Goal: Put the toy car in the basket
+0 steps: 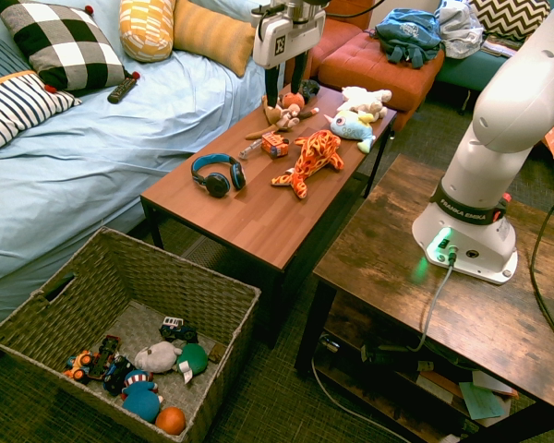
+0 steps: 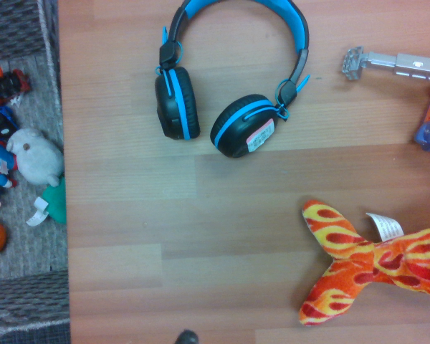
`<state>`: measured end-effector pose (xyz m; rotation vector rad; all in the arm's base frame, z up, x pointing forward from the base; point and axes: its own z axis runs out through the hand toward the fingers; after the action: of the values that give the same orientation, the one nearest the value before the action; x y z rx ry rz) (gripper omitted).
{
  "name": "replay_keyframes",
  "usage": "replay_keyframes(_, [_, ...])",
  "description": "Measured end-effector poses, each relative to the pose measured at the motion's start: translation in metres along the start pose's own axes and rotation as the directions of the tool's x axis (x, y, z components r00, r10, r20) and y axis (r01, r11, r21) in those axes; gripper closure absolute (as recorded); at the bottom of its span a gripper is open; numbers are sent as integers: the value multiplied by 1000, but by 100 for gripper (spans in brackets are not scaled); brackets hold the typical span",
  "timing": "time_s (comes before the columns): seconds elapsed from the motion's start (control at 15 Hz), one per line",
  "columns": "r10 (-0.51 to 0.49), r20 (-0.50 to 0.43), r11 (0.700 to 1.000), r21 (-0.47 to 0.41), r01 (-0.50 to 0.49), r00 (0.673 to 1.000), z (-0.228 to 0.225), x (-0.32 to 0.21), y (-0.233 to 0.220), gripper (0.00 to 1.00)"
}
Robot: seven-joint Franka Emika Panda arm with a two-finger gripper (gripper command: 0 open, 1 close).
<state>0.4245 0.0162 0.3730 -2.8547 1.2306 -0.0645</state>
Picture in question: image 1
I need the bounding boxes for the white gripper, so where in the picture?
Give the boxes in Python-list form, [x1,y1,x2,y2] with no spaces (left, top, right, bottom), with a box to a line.
[251,0,327,108]

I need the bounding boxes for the orange toy car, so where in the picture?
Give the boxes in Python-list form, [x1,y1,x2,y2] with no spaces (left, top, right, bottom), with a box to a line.
[260,131,291,160]

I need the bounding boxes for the silver toy screwdriver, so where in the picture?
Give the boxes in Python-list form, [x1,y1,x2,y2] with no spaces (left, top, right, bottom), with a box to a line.
[238,138,264,161]

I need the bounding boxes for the blue narwhal plush toy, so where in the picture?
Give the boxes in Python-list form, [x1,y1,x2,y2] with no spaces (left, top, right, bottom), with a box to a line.
[323,109,378,155]

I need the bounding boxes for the white blue toy truck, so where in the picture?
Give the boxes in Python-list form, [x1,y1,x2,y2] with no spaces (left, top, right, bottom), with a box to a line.
[158,316,199,344]

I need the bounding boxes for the woven wicker basket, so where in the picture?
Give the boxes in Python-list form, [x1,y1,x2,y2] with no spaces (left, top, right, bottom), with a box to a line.
[0,225,262,443]

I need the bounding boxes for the red black toy truck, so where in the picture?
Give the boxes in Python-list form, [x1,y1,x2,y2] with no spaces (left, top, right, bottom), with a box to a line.
[88,334,123,381]

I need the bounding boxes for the dark blue toy car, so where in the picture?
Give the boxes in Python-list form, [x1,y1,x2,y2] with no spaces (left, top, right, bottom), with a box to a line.
[102,353,137,398]

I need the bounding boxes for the orange toy bulldozer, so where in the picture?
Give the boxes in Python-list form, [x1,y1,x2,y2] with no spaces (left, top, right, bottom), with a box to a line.
[62,349,95,384]

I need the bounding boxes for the orange plush ball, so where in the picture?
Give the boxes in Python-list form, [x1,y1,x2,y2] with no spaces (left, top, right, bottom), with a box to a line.
[281,91,306,111]

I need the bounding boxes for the brown plush monkey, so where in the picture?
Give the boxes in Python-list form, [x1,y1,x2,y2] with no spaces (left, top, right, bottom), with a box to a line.
[245,102,320,141]

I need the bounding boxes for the white plush lamb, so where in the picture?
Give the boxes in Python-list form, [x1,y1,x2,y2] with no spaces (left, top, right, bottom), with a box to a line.
[334,85,393,119]

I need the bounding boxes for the orange striped pillow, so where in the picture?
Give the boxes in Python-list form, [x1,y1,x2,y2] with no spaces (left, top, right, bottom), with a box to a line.
[172,0,257,78]

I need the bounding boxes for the orange flame plush fish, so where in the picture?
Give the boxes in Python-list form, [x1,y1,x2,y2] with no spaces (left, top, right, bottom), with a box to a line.
[270,129,345,200]

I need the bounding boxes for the orange tufted ottoman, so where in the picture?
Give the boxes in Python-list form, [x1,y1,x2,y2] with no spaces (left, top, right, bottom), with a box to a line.
[283,0,446,133]

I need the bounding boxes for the blue black headphones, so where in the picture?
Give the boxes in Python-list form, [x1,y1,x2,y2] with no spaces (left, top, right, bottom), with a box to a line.
[190,153,247,199]

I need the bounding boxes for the red wood coffee table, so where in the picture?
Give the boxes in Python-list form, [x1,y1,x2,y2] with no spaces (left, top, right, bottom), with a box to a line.
[139,82,398,350]

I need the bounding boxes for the blue backpack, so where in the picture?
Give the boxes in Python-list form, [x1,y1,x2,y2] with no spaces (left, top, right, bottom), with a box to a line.
[374,7,444,70]

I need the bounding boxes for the yellow white patterned bolster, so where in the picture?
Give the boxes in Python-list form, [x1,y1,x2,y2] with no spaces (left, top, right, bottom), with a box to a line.
[118,0,176,64]

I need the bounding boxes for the black remote control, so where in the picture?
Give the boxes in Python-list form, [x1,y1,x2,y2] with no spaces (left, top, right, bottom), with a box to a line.
[106,76,138,105]

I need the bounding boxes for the white bundled cloth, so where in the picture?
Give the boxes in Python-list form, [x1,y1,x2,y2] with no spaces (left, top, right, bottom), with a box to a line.
[435,0,485,60]

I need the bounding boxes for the teal couch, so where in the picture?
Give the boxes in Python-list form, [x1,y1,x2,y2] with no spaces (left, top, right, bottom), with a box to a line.
[433,34,519,93]

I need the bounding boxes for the light blue covered sofa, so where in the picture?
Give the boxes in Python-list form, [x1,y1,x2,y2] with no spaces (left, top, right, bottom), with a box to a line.
[0,0,287,342]

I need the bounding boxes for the black white checkered pillow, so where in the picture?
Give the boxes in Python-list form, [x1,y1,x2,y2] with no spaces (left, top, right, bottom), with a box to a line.
[0,0,141,98]

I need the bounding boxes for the black white chevron pillow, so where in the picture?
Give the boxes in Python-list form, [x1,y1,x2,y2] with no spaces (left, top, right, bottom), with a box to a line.
[465,0,552,43]

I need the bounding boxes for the rustic brown robot table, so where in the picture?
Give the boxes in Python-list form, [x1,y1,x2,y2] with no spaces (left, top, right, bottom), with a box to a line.
[294,153,554,443]

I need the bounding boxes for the navy white striped pillow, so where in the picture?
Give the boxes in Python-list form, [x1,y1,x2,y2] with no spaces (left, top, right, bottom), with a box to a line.
[0,68,82,162]

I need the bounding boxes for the green plush ball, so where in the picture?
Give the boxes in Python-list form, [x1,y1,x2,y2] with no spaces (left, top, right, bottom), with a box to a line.
[171,342,210,385]

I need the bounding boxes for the grey plush elephant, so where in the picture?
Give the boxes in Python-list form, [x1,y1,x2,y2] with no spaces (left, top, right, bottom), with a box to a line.
[133,340,183,375]

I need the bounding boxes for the blue captain america plush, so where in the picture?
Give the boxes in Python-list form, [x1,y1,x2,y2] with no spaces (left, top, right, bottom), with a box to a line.
[119,369,164,425]

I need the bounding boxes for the orange rubber ball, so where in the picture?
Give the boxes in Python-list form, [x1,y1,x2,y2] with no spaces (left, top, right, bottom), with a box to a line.
[154,406,187,437]

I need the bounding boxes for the teal paper sheet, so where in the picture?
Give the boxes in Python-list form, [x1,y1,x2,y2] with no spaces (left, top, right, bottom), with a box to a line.
[457,380,507,421]

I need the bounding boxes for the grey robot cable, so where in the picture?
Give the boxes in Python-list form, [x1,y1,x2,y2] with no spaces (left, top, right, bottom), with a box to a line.
[405,245,461,353]

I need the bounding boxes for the black power cable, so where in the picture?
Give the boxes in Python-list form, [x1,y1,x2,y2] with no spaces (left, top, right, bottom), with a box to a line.
[528,184,554,351]

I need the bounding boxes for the white floor cable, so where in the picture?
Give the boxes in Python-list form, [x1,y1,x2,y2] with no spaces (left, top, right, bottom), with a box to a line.
[309,354,412,443]

